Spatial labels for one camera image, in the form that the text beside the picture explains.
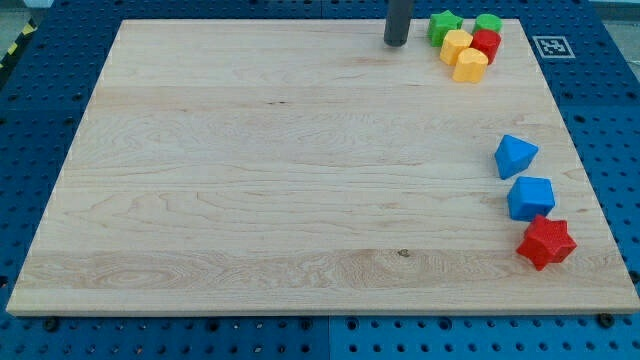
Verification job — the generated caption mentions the wooden board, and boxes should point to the wooden board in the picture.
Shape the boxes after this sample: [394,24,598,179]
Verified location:
[7,19,639,317]

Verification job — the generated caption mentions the green star block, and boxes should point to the green star block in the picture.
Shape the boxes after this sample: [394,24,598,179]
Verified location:
[427,10,464,47]

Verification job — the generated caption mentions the red star block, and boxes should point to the red star block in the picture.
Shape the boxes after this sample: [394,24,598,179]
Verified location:
[516,215,578,271]

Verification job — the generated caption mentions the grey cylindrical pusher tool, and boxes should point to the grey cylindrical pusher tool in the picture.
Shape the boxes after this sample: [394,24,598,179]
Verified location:
[383,0,415,47]

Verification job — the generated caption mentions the yellow heart block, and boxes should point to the yellow heart block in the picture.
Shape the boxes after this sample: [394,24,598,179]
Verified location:
[452,48,489,83]

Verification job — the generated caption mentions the yellow hexagon block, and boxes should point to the yellow hexagon block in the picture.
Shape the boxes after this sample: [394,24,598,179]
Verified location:
[439,29,473,65]

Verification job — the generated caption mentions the blue triangle block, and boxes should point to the blue triangle block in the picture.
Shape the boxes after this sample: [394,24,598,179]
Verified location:
[494,134,539,180]

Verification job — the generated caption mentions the blue cube block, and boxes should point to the blue cube block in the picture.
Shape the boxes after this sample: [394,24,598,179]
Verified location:
[507,176,556,221]

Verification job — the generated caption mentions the red cylinder block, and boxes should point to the red cylinder block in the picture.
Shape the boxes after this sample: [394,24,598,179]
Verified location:
[470,29,502,65]

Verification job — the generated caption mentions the green cylinder block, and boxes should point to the green cylinder block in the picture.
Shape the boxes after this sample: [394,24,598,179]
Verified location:
[472,13,503,34]

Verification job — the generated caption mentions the white fiducial marker tag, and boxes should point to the white fiducial marker tag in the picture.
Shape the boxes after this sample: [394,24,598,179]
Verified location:
[532,35,575,59]

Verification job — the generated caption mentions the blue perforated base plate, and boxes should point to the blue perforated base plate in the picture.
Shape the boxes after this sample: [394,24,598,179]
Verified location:
[1,1,639,359]

